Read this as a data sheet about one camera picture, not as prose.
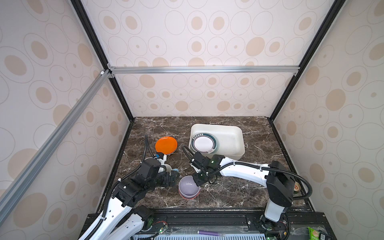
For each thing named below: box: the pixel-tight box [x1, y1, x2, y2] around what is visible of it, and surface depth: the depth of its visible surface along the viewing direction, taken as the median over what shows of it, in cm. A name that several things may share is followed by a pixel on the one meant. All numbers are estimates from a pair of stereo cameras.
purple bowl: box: [178, 175, 200, 200], surface depth 81 cm
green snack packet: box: [307, 227, 327, 240], surface depth 71 cm
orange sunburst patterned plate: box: [190, 132, 220, 155], surface depth 105 cm
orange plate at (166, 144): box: [155, 136, 178, 156], surface depth 103 cm
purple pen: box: [197, 230, 226, 236], surface depth 73 cm
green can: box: [293, 181, 301, 194], surface depth 76 cm
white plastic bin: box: [188, 123, 246, 160], surface depth 108 cm
